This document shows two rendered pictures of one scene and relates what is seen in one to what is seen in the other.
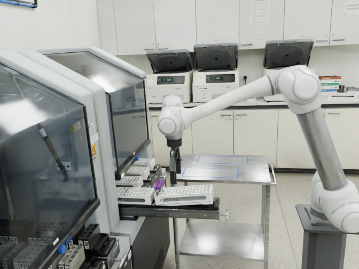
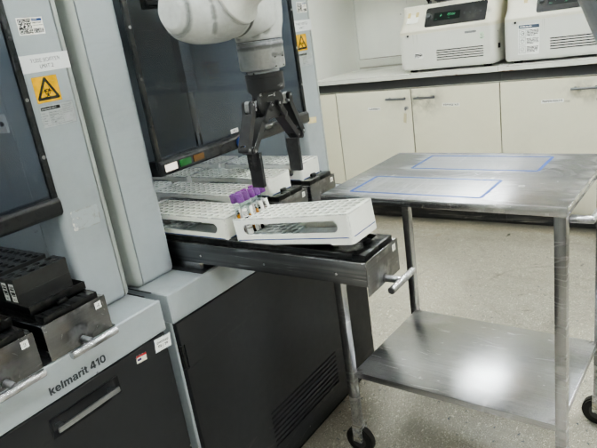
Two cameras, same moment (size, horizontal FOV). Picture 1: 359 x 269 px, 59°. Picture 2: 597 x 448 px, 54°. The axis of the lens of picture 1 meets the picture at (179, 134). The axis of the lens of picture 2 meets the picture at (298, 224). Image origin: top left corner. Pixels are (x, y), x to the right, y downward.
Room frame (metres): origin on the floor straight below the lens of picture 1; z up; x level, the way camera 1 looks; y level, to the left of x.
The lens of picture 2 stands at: (0.46, -0.53, 1.23)
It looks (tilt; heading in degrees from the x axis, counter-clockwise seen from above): 18 degrees down; 27
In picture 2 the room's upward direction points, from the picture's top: 9 degrees counter-clockwise
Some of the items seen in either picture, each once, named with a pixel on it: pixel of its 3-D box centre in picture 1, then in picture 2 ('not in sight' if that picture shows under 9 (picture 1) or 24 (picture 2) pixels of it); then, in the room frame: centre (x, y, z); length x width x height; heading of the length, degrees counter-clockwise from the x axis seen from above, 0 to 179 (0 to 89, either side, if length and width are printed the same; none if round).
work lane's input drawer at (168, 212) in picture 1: (159, 206); (256, 247); (1.53, 0.13, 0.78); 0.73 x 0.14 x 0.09; 80
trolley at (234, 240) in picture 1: (223, 220); (473, 316); (1.96, -0.27, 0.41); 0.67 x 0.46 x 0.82; 78
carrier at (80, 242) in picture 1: (87, 237); (34, 281); (1.17, 0.41, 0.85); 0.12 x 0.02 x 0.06; 168
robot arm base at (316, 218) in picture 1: (325, 210); not in sight; (1.50, -0.75, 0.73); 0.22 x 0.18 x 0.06; 170
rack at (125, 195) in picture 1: (126, 196); (194, 220); (1.56, 0.30, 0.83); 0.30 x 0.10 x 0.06; 80
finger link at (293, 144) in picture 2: (178, 167); (294, 154); (1.58, 0.02, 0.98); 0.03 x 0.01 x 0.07; 80
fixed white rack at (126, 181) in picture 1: (116, 183); (204, 199); (1.73, 0.38, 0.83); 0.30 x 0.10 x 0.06; 80
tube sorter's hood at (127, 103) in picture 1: (91, 107); (155, 31); (1.83, 0.51, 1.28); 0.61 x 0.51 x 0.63; 170
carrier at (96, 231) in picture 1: (92, 237); (41, 282); (1.17, 0.39, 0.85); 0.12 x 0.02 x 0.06; 170
